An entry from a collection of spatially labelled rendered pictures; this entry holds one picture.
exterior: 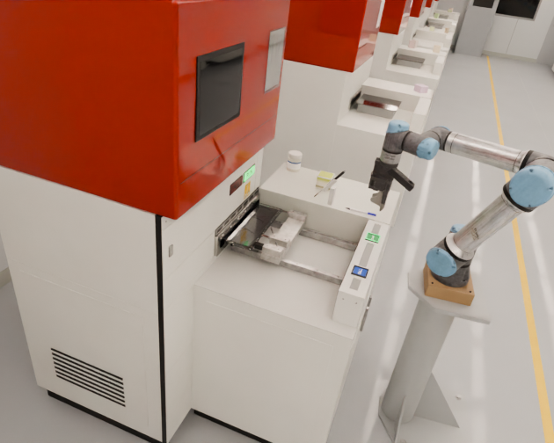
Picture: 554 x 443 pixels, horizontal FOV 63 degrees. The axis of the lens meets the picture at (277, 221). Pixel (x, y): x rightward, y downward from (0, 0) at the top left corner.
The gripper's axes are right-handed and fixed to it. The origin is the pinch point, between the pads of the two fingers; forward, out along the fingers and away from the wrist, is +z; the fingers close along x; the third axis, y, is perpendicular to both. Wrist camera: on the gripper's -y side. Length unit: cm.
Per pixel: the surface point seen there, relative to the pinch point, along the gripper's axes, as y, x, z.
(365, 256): 1.0, 13.9, 15.0
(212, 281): 53, 41, 29
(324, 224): 24.2, -15.0, 23.5
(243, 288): 41, 39, 29
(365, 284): -2.5, 32.0, 14.7
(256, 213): 54, -3, 21
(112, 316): 81, 66, 38
